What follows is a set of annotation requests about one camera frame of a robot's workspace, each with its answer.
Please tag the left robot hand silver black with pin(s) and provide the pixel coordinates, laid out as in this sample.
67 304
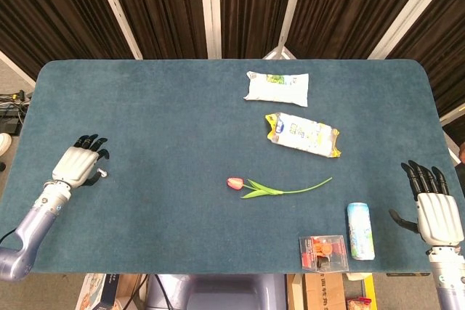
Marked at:
74 165

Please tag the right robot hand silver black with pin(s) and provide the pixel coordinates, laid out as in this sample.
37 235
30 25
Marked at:
437 217

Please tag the small metal bolt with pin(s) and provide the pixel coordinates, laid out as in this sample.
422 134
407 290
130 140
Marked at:
102 171

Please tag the lavender robot base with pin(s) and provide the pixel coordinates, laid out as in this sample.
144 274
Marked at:
218 293

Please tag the black table control panel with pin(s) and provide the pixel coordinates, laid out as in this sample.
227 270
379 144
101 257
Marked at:
401 274

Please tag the bystander dark reddish limb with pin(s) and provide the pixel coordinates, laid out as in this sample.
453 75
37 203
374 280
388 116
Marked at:
462 153

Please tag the light blue drink can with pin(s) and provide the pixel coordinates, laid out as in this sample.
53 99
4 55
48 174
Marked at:
360 232

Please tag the red snack packet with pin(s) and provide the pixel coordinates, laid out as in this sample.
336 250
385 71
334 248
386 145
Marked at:
359 303

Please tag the clear box with orange parts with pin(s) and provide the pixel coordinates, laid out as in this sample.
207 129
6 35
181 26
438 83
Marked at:
323 253

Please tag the blue felt table cover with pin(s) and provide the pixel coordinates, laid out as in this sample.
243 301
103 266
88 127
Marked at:
189 125

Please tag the printed white blue carton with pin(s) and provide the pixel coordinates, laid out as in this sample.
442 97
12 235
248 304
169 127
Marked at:
96 292

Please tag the brown cardboard box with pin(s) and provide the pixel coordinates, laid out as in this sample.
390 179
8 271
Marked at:
319 292

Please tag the dark brown curtain panel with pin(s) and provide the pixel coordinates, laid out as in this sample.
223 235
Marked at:
47 12
254 8
348 8
160 8
441 41

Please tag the yellow white snack packet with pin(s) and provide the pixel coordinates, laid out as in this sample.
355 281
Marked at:
303 135

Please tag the artificial pink tulip flower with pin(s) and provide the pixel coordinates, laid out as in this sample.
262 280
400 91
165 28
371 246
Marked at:
261 189

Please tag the white snack pouch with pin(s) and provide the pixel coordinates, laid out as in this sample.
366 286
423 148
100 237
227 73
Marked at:
278 88

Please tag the white frame post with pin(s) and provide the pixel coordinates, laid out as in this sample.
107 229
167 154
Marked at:
452 114
407 16
16 68
116 10
211 8
288 16

